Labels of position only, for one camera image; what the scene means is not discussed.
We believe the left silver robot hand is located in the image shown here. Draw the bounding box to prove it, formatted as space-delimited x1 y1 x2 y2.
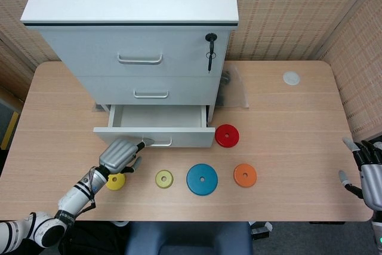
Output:
98 137 156 176

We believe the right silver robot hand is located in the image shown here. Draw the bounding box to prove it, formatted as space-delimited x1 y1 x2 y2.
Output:
338 137 382 211

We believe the shallow white drawer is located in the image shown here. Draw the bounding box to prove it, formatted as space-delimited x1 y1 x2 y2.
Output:
93 104 217 149

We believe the medium white drawer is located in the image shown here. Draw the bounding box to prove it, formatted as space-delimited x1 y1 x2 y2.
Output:
77 73 223 108

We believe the tall white drawer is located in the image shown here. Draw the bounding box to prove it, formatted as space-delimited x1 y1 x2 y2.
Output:
38 26 231 78

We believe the yellow disc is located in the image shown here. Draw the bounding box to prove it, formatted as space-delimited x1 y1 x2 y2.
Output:
105 172 127 192

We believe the yellow-green disc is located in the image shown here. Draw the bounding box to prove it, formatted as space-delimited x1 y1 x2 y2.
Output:
154 169 175 190

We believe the blue disc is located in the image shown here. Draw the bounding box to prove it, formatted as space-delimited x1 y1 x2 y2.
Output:
186 163 219 196

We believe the black bag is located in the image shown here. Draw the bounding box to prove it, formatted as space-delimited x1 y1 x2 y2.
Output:
58 221 130 255

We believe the red disc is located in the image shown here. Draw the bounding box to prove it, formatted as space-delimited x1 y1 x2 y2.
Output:
214 123 241 148

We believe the blue chair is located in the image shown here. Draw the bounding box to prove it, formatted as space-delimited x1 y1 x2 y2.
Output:
125 221 254 255

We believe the yellow black bar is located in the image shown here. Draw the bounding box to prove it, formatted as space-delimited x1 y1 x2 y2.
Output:
0 110 20 150

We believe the small grey white box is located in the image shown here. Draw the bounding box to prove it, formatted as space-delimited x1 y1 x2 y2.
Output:
249 221 273 240

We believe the orange disc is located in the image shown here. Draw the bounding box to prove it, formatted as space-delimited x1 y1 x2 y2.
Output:
233 163 258 189

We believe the clear plastic hardware bag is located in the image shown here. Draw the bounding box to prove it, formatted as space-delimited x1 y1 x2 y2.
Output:
215 63 250 109

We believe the black key set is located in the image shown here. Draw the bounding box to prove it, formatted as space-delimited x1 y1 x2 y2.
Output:
204 32 219 74

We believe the medium silver drawer handle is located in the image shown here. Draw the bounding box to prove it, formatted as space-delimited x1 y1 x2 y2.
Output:
133 88 170 100

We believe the long silver drawer handle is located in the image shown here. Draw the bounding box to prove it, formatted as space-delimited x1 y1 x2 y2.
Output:
117 52 164 65

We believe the grey round cable cap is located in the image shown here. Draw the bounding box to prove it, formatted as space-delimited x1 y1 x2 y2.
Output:
282 70 301 87

